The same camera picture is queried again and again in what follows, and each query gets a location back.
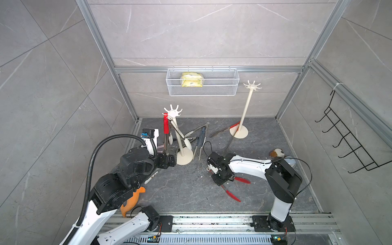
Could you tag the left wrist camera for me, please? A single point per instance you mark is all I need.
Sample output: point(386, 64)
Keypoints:
point(149, 136)

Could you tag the steel tongs with ring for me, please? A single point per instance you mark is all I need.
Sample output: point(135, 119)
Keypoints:
point(196, 129)

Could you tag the white wire mesh basket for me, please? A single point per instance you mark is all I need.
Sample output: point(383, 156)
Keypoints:
point(217, 82)

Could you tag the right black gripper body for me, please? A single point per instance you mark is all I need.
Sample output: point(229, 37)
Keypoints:
point(219, 178)

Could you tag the black wire wall hook rack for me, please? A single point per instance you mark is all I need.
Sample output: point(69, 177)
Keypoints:
point(356, 148)

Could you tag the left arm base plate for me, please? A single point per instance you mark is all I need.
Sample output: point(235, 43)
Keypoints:
point(163, 224)

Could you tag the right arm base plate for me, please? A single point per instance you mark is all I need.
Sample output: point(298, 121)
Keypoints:
point(266, 223)

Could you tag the blue handled cream tongs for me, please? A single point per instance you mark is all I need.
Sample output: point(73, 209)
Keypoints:
point(199, 142)

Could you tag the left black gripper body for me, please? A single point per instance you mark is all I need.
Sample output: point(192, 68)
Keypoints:
point(163, 164)

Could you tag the orange monster plush toy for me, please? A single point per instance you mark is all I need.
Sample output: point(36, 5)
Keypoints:
point(130, 203)

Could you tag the brown white plush toy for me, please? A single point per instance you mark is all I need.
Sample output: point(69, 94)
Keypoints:
point(277, 153)

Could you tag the long steel white tongs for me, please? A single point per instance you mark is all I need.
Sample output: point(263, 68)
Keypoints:
point(174, 124)

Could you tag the cream utensil stand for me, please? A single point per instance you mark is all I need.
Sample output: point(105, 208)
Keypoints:
point(185, 155)
point(239, 131)

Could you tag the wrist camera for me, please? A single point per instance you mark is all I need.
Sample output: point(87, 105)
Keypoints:
point(149, 136)
point(212, 162)

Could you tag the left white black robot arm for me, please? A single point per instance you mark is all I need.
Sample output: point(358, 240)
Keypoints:
point(119, 190)

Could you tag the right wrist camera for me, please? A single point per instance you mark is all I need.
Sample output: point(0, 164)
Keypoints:
point(212, 162)

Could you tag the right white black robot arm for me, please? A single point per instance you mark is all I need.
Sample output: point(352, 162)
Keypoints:
point(279, 173)

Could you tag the yellow packet in basket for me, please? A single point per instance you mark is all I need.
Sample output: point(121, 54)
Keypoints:
point(191, 79)

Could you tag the red sleeved steel tongs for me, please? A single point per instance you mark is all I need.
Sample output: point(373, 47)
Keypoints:
point(166, 133)

